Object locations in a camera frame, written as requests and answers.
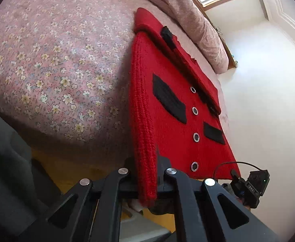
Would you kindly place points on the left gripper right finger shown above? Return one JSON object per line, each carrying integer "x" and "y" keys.
{"x": 204, "y": 210}

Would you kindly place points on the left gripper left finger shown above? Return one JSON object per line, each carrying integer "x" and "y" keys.
{"x": 90, "y": 211}

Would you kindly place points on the red knit cardigan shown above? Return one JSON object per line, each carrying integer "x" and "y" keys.
{"x": 174, "y": 110}

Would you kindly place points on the pink floral bed sheet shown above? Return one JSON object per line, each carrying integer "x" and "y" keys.
{"x": 64, "y": 70}

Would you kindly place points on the pink floral duvet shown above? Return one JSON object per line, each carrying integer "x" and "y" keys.
{"x": 199, "y": 29}

